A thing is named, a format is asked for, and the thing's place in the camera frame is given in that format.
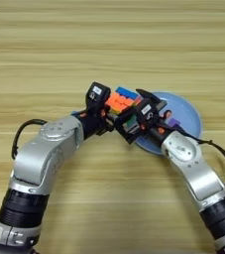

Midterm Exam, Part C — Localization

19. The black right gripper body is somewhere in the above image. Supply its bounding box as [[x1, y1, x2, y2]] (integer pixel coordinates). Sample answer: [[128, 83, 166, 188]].
[[135, 117, 171, 142]]

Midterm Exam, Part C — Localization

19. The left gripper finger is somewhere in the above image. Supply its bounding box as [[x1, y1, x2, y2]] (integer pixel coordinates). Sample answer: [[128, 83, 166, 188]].
[[105, 112, 118, 132]]

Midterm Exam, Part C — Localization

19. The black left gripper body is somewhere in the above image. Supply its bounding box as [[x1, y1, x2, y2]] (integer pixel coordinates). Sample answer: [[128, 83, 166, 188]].
[[77, 108, 116, 140]]

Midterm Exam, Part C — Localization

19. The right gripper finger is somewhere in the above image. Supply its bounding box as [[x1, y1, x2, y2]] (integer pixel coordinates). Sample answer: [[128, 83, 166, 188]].
[[135, 88, 168, 112], [113, 110, 142, 145]]

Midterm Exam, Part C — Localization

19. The colourful puzzle cube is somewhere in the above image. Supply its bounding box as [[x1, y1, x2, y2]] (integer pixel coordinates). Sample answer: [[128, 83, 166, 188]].
[[104, 86, 144, 135]]

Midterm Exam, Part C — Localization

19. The left gripper small black box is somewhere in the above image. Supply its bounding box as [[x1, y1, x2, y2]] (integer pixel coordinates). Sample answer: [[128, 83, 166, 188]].
[[85, 81, 112, 112]]

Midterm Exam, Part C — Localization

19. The light blue round plate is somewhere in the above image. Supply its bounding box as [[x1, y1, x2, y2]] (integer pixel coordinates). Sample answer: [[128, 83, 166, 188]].
[[135, 91, 203, 157]]

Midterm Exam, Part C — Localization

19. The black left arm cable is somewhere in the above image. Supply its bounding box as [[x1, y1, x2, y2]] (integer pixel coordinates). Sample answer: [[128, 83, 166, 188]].
[[11, 118, 49, 161]]

